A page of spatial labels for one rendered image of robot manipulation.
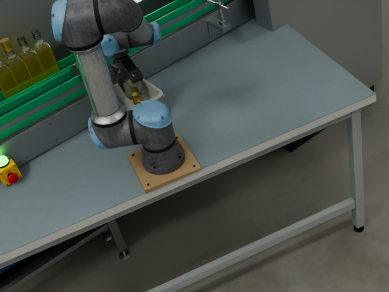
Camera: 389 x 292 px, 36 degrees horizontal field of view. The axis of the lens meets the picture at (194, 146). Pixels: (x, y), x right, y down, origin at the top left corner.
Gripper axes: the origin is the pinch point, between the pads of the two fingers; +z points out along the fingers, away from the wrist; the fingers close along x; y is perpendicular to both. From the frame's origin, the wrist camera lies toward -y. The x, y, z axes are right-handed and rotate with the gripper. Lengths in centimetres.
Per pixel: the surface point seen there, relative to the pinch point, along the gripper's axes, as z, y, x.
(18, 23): -33, 33, 24
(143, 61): -1.8, 16.6, -13.8
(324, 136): 82, 2, -95
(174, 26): -8.5, 19.0, -33.1
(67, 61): -13.4, 24.8, 14.0
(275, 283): 82, -53, -14
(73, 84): -12.5, 7.7, 19.7
